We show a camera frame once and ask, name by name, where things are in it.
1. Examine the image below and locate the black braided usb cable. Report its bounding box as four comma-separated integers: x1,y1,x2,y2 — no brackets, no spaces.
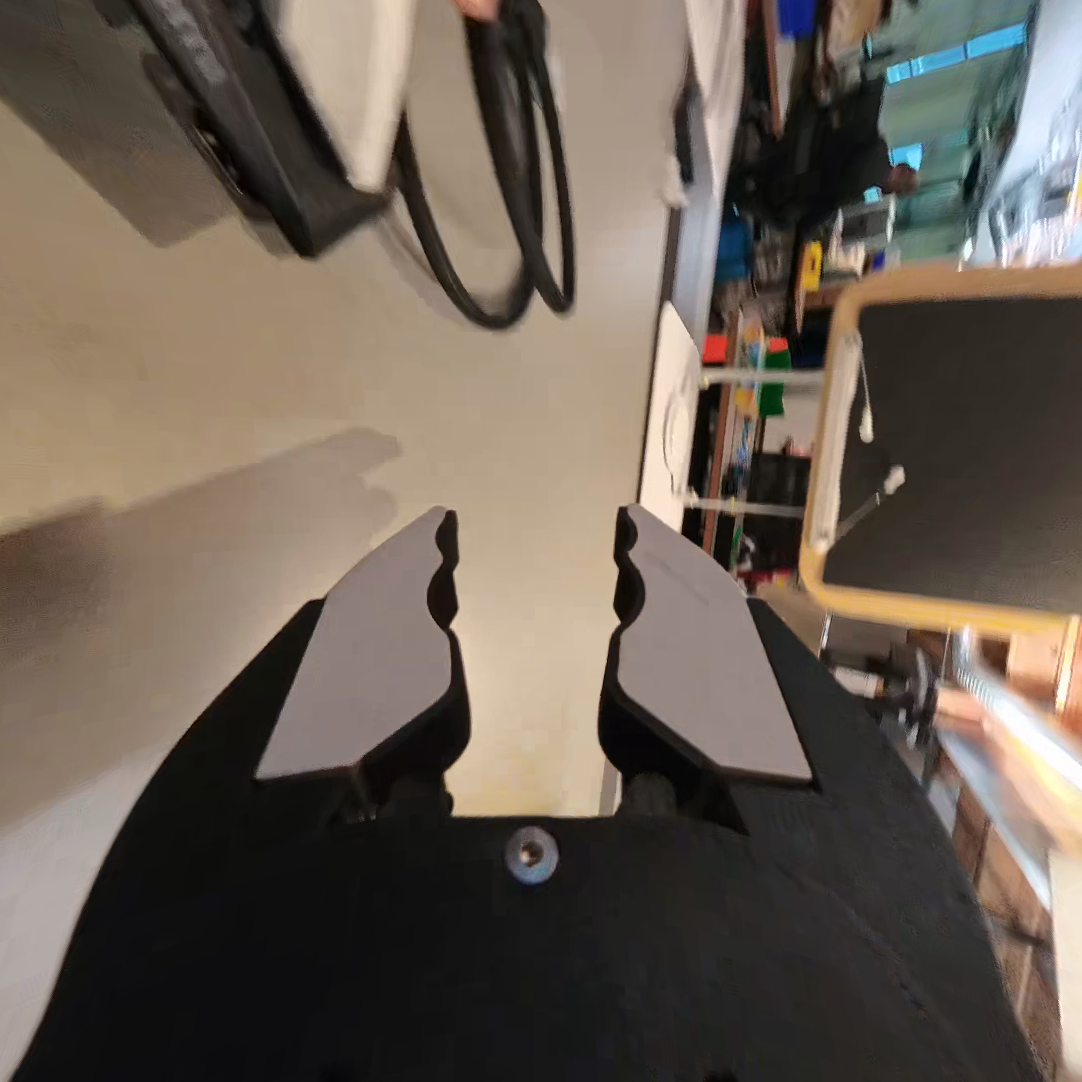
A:
393,0,578,331

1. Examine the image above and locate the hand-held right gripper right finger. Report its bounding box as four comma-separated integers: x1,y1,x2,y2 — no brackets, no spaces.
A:
598,504,815,787

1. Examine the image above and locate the black wood-framed acoustic panel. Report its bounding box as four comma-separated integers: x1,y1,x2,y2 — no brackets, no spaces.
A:
799,262,1082,635

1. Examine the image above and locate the white paper sheet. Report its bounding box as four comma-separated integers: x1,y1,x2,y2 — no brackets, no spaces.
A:
638,304,704,508

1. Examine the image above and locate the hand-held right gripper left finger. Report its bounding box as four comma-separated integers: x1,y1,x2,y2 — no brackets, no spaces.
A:
254,507,472,783

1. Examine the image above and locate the green plastic box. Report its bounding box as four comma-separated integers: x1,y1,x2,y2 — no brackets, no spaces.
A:
759,336,794,417

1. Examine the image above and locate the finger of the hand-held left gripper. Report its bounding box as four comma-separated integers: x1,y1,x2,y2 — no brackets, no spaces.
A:
93,0,392,259

